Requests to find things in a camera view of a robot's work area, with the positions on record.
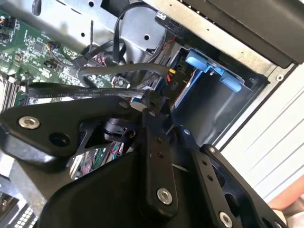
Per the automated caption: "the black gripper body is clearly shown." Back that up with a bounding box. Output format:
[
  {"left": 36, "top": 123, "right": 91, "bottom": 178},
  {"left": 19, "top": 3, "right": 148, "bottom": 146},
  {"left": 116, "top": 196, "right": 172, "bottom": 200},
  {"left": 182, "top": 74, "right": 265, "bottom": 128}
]
[{"left": 39, "top": 151, "right": 209, "bottom": 228}]

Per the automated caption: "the sleeved black power wire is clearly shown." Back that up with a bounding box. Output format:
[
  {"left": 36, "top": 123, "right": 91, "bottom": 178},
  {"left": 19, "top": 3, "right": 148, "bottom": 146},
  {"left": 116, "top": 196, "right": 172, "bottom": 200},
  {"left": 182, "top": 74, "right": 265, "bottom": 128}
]
[{"left": 79, "top": 62, "right": 178, "bottom": 87}]

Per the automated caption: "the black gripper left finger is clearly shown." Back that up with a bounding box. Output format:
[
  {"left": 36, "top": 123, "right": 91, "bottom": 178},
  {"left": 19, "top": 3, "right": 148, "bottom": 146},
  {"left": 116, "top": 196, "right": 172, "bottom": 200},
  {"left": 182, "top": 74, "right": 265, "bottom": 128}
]
[{"left": 0, "top": 90, "right": 179, "bottom": 216}]

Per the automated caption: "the black SATA wire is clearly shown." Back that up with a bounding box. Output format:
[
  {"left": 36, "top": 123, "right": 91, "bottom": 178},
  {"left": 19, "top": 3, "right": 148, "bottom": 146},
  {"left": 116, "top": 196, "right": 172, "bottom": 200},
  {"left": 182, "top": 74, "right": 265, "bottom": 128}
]
[{"left": 25, "top": 82, "right": 167, "bottom": 112}]

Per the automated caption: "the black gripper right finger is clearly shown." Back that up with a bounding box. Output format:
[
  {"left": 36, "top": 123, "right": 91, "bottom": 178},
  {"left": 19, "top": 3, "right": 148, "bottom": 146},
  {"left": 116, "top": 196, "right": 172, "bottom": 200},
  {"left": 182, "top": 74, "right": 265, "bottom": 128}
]
[{"left": 161, "top": 97, "right": 289, "bottom": 228}]

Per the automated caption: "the hard disk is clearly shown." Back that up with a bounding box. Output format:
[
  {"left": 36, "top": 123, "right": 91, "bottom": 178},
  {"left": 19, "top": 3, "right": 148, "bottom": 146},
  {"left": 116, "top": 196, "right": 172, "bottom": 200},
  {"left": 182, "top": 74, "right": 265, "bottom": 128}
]
[{"left": 163, "top": 46, "right": 244, "bottom": 105}]

